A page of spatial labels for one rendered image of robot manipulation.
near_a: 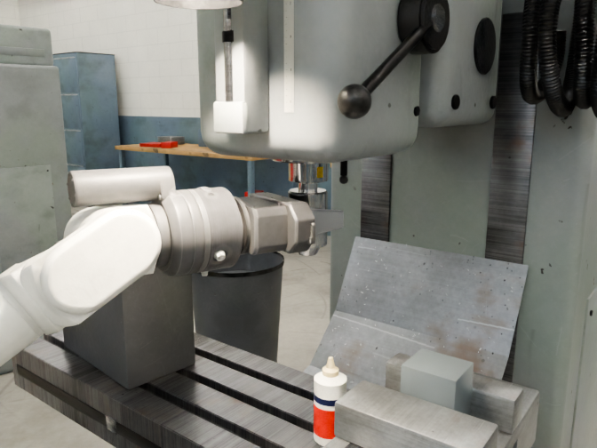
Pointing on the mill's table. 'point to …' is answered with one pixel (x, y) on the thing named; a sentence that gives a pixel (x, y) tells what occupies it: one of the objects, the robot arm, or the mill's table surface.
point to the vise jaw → (406, 421)
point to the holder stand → (139, 331)
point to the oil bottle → (324, 404)
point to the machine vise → (482, 406)
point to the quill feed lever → (417, 27)
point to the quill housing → (321, 83)
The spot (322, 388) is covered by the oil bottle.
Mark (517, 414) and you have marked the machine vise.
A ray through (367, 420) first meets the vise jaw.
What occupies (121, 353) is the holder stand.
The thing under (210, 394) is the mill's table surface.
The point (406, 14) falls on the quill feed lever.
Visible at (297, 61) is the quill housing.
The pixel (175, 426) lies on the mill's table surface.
